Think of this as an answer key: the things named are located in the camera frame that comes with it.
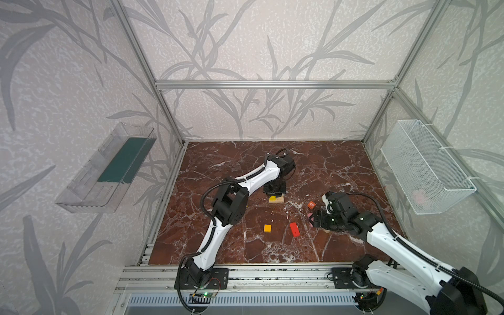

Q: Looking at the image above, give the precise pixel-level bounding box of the natural wood long block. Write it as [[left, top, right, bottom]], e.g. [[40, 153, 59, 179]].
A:
[[269, 197, 285, 203]]

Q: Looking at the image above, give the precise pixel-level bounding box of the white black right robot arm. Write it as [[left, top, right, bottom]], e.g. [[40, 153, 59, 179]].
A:
[[308, 192, 503, 314]]

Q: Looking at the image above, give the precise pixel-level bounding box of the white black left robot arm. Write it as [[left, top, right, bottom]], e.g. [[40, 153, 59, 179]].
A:
[[175, 149, 295, 290]]

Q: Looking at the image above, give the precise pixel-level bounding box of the pink item in basket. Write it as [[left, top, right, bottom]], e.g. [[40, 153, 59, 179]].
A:
[[412, 189, 432, 208]]

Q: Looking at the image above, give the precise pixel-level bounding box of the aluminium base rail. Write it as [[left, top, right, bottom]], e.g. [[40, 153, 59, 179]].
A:
[[114, 262, 379, 294]]

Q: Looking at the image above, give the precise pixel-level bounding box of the white wire mesh basket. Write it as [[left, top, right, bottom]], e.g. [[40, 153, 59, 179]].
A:
[[381, 119, 477, 215]]

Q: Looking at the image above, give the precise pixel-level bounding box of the aluminium frame horizontal bar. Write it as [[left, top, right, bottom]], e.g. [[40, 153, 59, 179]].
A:
[[155, 80, 395, 91]]

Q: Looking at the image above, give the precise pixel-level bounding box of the clear plastic wall bin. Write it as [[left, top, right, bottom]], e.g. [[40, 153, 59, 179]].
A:
[[55, 123, 157, 214]]

